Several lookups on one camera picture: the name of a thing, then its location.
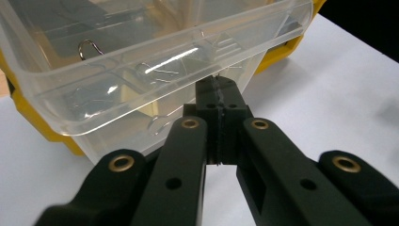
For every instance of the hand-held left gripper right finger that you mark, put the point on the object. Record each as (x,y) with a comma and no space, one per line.
(232,106)

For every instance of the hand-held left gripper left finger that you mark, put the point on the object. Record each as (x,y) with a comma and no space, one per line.
(210,106)

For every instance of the pile of small cream parts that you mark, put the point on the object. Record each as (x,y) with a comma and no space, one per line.
(138,100)

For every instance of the clear plastic drawer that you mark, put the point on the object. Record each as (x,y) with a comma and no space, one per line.
(125,59)

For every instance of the cream binder clip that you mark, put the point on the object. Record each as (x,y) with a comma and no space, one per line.
(82,50)

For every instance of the yellow black organizer case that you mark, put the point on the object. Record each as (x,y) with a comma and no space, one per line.
(34,121)

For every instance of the white table sheet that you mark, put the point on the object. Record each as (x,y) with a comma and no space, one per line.
(313,94)

